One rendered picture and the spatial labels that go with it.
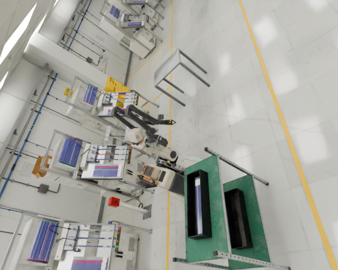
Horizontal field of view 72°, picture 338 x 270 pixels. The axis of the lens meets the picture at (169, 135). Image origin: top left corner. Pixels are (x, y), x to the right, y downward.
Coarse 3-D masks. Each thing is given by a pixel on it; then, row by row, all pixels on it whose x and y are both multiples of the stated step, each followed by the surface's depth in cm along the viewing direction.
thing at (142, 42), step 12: (108, 12) 678; (120, 12) 730; (108, 24) 694; (120, 24) 730; (132, 24) 705; (144, 24) 698; (156, 24) 764; (120, 36) 725; (132, 36) 721; (144, 36) 732; (156, 36) 720; (132, 48) 758; (144, 48) 757
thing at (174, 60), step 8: (176, 56) 417; (184, 56) 435; (168, 64) 427; (176, 64) 404; (184, 64) 405; (160, 72) 440; (168, 72) 413; (192, 72) 415; (160, 80) 426; (200, 80) 429; (160, 88) 442; (176, 88) 493; (184, 104) 475
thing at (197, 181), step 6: (198, 180) 219; (198, 186) 216; (198, 192) 213; (198, 198) 210; (198, 204) 207; (198, 210) 204; (198, 216) 201; (198, 222) 198; (198, 228) 196; (198, 234) 195
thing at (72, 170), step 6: (54, 132) 407; (66, 138) 427; (48, 144) 394; (126, 144) 446; (48, 150) 387; (78, 156) 411; (138, 156) 475; (156, 156) 479; (42, 162) 372; (60, 168) 395; (66, 168) 395; (72, 168) 394; (72, 174) 394; (132, 192) 437
